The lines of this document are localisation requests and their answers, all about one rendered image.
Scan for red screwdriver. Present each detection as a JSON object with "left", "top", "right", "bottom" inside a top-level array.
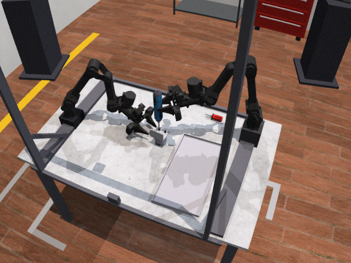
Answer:
[{"left": 208, "top": 113, "right": 223, "bottom": 122}]

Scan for blue electric screwdriver barrel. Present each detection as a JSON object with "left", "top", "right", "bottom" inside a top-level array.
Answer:
[{"left": 153, "top": 90, "right": 163, "bottom": 128}]

